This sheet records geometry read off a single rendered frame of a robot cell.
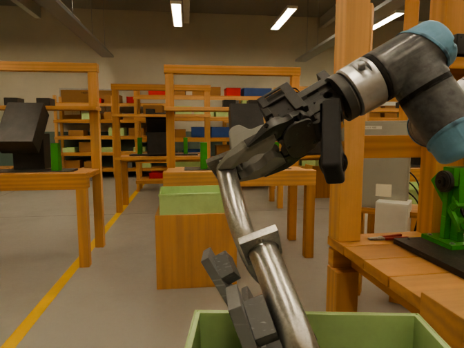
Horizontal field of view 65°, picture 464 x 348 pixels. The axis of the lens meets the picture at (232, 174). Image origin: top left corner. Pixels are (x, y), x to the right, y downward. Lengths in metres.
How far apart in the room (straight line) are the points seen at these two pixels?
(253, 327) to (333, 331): 0.43
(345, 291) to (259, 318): 1.19
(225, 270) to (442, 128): 0.34
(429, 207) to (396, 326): 0.91
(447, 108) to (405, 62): 0.08
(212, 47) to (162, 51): 1.42
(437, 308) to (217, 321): 0.53
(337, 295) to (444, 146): 1.04
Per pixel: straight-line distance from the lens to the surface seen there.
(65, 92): 11.46
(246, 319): 0.33
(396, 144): 1.60
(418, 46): 0.58
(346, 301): 1.55
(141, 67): 11.14
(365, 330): 0.77
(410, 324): 0.79
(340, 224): 1.43
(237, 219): 0.48
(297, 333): 0.34
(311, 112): 0.52
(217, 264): 0.52
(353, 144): 1.40
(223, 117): 7.87
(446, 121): 0.56
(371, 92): 0.54
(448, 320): 1.00
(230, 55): 11.21
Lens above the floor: 1.30
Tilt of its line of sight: 7 degrees down
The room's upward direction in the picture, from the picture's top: straight up
